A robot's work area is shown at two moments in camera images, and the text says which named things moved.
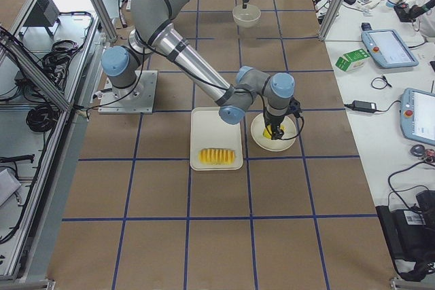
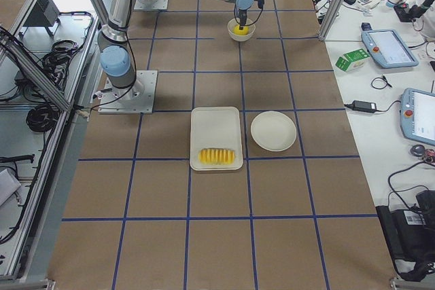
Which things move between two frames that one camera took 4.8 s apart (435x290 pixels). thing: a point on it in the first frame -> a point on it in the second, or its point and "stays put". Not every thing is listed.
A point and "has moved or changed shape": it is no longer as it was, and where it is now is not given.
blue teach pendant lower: [417, 115] stays put
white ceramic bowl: [248, 17] has moved or changed shape
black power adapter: [363, 106] stays put
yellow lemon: [268, 131] -> [240, 32]
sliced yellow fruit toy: [217, 156] stays put
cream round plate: [287, 138] stays put
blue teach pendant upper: [389, 49] stays put
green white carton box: [352, 60] stays put
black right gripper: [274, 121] -> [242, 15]
